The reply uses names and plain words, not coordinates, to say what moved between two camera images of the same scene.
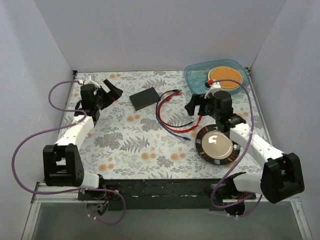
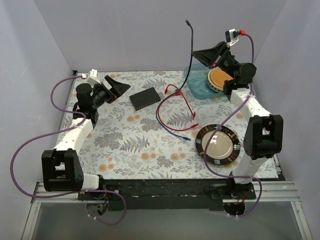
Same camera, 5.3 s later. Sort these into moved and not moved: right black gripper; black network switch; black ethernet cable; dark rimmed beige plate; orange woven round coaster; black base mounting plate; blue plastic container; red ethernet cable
Moved: black ethernet cable; right black gripper; red ethernet cable
Not moved: orange woven round coaster; dark rimmed beige plate; blue plastic container; black base mounting plate; black network switch
